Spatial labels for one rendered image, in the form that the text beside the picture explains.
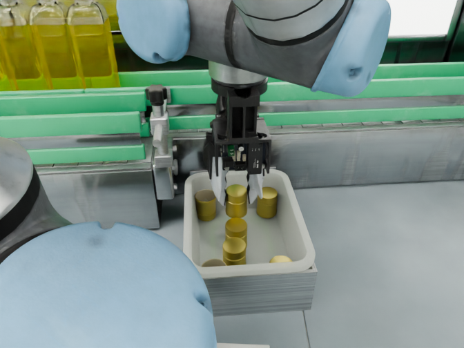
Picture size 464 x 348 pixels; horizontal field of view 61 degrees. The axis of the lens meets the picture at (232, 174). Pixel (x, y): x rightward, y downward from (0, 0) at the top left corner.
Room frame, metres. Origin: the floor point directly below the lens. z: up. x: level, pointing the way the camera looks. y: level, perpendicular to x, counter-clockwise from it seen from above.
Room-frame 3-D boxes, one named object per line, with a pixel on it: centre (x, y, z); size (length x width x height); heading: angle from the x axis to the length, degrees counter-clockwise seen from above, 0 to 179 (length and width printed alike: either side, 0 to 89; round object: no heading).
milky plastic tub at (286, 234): (0.44, -0.02, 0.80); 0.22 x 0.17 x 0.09; 5
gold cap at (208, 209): (0.52, 0.04, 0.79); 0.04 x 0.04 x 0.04
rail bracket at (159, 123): (0.53, 0.11, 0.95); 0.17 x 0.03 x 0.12; 5
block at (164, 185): (0.55, 0.11, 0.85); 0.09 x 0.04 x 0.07; 5
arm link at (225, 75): (0.47, -0.01, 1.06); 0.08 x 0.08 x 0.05
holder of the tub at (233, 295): (0.47, -0.01, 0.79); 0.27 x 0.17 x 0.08; 5
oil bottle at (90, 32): (0.65, 0.23, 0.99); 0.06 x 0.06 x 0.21; 5
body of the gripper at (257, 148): (0.46, -0.01, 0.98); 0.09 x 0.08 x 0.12; 6
